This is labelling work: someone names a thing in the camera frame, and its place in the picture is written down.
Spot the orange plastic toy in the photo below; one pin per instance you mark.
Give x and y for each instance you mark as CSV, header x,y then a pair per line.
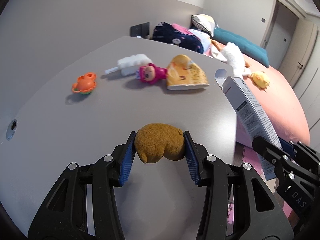
x,y
83,83

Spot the foam puzzle floor mat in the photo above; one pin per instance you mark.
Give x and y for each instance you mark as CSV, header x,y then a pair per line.
x,y
250,170

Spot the recessed grey door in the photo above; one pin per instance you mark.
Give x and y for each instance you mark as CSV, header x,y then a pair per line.
x,y
280,30

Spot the yellow chick plush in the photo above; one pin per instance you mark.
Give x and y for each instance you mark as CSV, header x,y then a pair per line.
x,y
261,80

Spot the pink cloth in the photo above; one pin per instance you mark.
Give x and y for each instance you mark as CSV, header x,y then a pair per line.
x,y
182,28

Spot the checked patchwork pillow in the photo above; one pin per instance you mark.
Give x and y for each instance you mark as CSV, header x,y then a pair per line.
x,y
203,23

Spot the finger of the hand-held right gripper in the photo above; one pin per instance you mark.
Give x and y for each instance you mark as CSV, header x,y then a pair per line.
x,y
287,147
266,148

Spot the yellow printed pouch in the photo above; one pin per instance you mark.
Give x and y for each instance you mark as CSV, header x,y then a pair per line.
x,y
186,73

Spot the white and blue blanket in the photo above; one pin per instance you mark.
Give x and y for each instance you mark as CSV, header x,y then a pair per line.
x,y
203,38

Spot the teal pillow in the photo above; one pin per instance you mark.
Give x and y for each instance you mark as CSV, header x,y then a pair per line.
x,y
240,45

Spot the white fluffy brush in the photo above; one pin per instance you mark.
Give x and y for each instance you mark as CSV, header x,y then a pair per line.
x,y
132,61

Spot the white goose plush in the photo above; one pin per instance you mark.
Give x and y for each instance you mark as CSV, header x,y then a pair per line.
x,y
233,57

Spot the metal table grommet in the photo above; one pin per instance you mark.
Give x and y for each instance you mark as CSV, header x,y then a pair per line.
x,y
12,128

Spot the navy printed blanket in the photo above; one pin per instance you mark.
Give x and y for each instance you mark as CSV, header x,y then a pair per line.
x,y
177,40

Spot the pink doll toy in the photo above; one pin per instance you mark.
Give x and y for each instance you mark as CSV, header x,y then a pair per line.
x,y
150,73

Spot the brown plush toy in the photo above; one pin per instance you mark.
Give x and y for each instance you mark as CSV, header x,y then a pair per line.
x,y
160,142

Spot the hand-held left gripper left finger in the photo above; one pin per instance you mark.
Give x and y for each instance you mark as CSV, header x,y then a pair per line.
x,y
126,160

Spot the long white cardboard box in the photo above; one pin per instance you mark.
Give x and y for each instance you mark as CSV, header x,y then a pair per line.
x,y
252,110

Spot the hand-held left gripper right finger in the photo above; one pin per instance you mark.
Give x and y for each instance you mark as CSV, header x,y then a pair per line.
x,y
192,160

